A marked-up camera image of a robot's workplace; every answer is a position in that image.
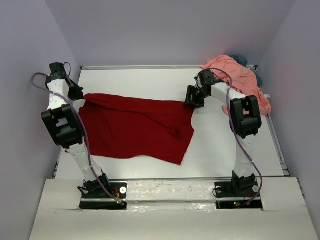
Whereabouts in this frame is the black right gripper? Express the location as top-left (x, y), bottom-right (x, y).
top-left (183, 85), bottom-right (210, 110)

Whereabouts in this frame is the red t shirt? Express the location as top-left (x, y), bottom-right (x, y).
top-left (79, 93), bottom-right (195, 166)

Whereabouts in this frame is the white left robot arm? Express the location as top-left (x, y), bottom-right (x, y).
top-left (41, 62), bottom-right (113, 198)

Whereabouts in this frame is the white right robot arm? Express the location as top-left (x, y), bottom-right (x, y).
top-left (184, 68), bottom-right (262, 199)

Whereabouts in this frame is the pink t shirt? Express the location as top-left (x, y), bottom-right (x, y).
top-left (201, 55), bottom-right (272, 116)

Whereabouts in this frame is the teal blue t shirt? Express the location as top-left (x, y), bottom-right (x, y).
top-left (228, 54), bottom-right (263, 88)

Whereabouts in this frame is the aluminium back table rail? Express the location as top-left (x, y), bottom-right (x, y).
top-left (79, 64), bottom-right (260, 71)

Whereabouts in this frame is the aluminium table rail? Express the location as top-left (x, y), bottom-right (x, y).
top-left (79, 64), bottom-right (260, 71)
top-left (266, 114), bottom-right (291, 177)
top-left (110, 177), bottom-right (232, 182)

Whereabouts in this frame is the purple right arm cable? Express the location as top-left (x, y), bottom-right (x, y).
top-left (207, 67), bottom-right (263, 205)

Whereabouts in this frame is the aluminium front table rail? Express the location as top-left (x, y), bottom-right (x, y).
top-left (110, 177), bottom-right (232, 182)

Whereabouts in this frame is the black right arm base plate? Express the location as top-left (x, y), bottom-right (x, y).
top-left (212, 181), bottom-right (263, 210)

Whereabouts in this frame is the aluminium right table rail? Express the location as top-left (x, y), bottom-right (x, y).
top-left (266, 114), bottom-right (291, 177)

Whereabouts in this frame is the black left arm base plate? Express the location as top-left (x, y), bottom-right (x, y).
top-left (77, 181), bottom-right (128, 211)

